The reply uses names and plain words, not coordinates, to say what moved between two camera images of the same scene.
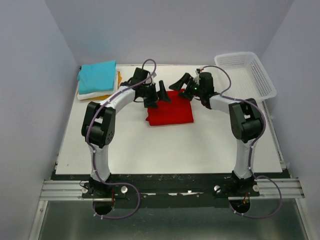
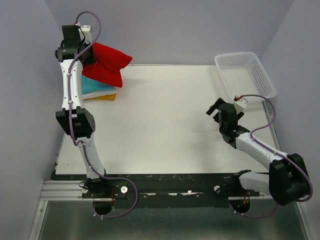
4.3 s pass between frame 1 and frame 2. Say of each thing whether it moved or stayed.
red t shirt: moved
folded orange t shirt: stayed
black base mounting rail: stayed
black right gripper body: moved
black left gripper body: moved
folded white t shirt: stayed
